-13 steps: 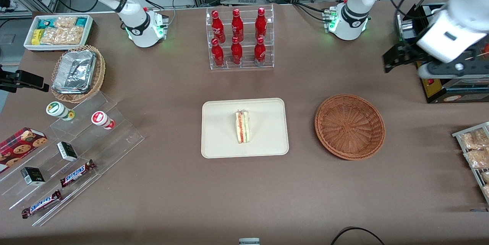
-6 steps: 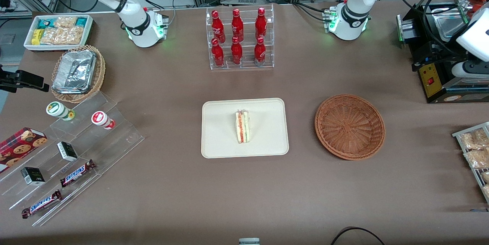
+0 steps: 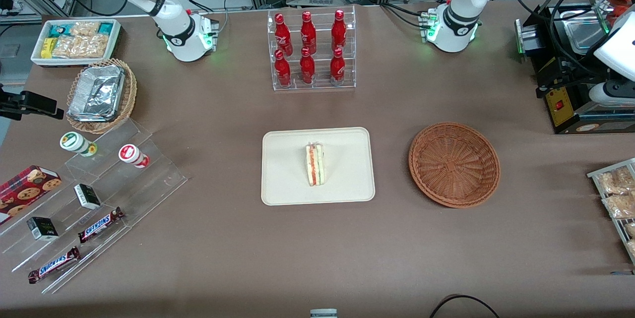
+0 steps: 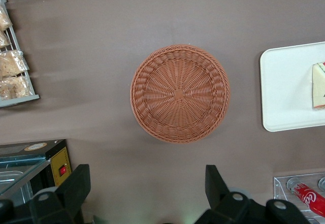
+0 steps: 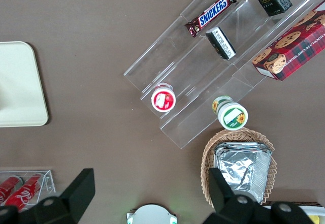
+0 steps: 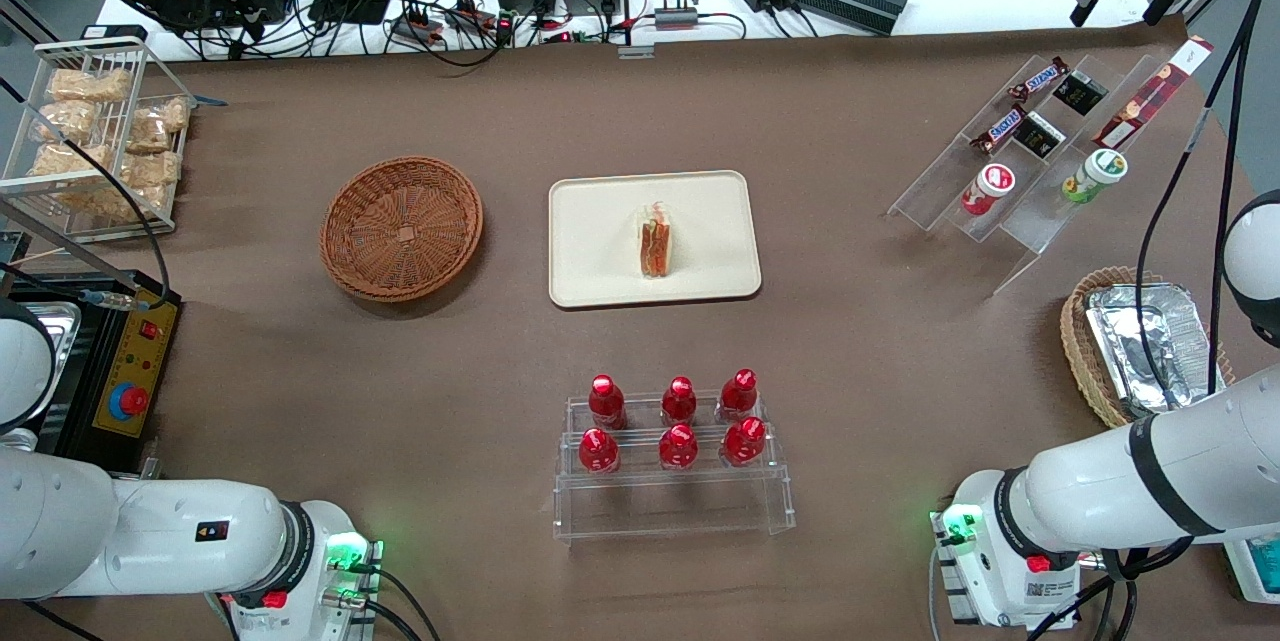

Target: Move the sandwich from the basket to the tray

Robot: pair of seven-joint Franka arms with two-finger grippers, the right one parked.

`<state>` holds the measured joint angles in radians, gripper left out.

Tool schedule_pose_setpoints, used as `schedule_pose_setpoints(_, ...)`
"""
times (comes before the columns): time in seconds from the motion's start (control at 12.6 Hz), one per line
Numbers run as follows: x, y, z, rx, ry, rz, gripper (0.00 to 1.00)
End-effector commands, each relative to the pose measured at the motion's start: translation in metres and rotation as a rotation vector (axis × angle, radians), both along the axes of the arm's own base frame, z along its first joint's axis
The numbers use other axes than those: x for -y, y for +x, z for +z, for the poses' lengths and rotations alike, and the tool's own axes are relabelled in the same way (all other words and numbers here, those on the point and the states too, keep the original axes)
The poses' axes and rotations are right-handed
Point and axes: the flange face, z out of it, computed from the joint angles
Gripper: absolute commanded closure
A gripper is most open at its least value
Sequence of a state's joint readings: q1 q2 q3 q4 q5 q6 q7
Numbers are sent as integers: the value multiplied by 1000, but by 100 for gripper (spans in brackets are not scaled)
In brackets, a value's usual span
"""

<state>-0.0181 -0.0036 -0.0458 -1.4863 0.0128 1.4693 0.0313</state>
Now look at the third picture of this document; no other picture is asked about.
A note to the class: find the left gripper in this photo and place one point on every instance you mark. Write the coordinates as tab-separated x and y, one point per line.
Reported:
566	69

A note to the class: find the triangle sandwich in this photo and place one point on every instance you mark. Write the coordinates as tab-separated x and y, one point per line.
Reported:
316	166

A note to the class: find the brown round wicker basket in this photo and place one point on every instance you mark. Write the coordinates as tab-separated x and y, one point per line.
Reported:
461	179

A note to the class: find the cream plastic tray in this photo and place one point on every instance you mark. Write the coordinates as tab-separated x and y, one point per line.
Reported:
283	169

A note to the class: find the light tan wicker basket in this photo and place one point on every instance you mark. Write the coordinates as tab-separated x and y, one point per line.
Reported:
130	95

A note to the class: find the black food warmer yellow panel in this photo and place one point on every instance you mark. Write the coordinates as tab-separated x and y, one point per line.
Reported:
565	115

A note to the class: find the steel warmer pan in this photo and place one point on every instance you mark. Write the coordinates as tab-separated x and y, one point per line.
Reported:
580	30

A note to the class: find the clear bag of crackers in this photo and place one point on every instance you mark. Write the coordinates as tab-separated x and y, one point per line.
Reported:
615	181
620	205
632	247
631	229

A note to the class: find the clear acrylic bottle rack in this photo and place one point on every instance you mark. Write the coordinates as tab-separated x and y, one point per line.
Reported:
349	80

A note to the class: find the red cola bottle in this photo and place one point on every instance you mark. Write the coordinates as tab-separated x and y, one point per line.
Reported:
307	29
339	26
337	66
282	30
283	69
307	67

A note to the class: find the grey box at table edge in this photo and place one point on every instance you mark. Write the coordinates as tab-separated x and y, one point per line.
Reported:
323	313

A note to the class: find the clear acrylic stepped stand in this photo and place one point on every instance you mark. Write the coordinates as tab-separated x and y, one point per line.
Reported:
158	179

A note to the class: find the red lid white cup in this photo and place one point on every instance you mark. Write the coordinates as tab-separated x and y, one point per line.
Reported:
130	153

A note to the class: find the teal snack packet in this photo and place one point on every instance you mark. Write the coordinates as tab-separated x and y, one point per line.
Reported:
58	29
105	27

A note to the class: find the silver foil bag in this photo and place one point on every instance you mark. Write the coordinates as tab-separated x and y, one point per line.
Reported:
96	92

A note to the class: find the small clear snack bag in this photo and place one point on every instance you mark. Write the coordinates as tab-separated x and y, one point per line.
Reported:
85	28

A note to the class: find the large clear snack bag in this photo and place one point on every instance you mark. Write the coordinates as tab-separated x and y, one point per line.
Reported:
82	46

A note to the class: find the brown Snickers bar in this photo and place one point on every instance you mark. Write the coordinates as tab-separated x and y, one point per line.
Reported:
53	265
99	225

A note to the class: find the white plastic snack bin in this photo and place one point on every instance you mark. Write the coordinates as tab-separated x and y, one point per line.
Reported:
74	62

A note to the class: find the small black carton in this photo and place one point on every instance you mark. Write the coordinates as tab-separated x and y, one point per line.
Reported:
87	196
42	228

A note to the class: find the green lid white cup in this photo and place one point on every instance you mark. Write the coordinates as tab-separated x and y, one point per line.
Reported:
74	142

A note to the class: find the yellow snack packet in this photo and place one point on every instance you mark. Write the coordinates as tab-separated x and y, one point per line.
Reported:
47	46

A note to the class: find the red cookie box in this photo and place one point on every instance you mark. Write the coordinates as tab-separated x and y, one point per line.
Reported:
25	191

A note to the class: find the black clamp mount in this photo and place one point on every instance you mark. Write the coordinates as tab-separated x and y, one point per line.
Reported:
34	103

